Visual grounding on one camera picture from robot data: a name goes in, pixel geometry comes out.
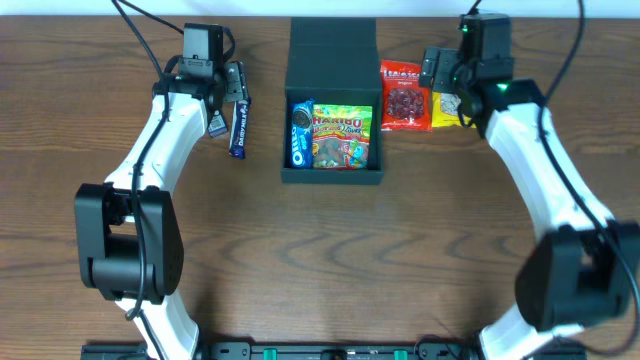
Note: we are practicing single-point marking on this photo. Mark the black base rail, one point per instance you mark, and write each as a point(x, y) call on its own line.
point(425, 350)

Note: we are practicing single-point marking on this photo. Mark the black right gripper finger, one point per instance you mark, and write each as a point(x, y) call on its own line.
point(443, 80)
point(429, 67)

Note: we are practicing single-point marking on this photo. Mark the black open gift box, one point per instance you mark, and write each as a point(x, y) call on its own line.
point(334, 61)

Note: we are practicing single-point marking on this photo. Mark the yellow snack bag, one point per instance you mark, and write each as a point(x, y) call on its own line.
point(444, 110)

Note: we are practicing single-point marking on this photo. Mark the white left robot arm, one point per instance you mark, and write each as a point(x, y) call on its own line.
point(129, 243)

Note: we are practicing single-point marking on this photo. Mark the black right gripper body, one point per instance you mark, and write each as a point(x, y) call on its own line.
point(439, 70)

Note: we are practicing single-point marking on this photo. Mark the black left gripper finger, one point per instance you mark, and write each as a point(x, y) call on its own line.
point(243, 81)
point(232, 79)

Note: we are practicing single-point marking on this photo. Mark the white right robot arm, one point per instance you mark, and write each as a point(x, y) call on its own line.
point(582, 271)

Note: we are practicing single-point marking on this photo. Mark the small blue gum pack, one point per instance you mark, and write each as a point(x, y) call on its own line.
point(217, 126)

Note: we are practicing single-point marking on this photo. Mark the Haribo worms candy bag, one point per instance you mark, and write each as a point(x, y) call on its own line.
point(341, 136)

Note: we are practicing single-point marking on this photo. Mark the red snack bag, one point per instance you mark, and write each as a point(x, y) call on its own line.
point(405, 102)

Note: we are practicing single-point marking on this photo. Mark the Dairy Milk chocolate bar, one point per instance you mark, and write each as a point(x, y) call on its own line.
point(239, 128)

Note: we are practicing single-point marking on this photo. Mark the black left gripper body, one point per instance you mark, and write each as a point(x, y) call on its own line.
point(235, 81)

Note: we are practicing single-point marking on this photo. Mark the blue Oreo cookie pack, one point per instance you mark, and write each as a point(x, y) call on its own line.
point(301, 134)

